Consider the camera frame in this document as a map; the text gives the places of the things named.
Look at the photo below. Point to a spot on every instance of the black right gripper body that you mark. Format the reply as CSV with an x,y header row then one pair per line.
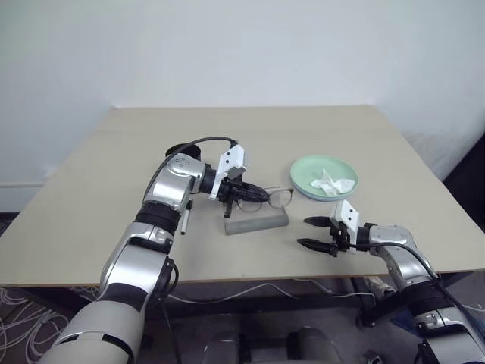
x,y
340,237

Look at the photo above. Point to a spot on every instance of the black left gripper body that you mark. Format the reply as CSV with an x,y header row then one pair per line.
x,y
232,191

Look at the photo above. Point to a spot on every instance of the thin-framed eyeglasses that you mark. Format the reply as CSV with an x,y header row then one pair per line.
x,y
281,188

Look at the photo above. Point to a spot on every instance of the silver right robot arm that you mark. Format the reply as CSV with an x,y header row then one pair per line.
x,y
394,235

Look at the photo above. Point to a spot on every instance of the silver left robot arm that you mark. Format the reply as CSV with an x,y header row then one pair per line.
x,y
170,186

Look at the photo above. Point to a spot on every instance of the grey glasses case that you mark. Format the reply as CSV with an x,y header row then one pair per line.
x,y
257,223

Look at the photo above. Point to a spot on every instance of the light blue plate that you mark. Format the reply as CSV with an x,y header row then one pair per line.
x,y
314,198

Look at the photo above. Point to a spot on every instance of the crumpled white tissue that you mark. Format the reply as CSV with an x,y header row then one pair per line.
x,y
333,184

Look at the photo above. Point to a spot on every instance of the mint green plate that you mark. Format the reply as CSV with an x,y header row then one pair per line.
x,y
307,170

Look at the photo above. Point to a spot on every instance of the dark grey rounded shape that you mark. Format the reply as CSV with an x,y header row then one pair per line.
x,y
314,345

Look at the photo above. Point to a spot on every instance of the black furniture piece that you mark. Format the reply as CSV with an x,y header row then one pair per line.
x,y
468,170

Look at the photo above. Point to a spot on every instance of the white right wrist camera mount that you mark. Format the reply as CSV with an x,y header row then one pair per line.
x,y
346,218

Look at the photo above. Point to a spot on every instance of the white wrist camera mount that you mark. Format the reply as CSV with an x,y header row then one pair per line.
x,y
346,218
233,157

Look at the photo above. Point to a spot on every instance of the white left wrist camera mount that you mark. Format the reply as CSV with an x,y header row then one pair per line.
x,y
233,157

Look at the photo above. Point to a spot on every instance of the black table frame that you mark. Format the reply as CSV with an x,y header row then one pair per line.
x,y
365,303

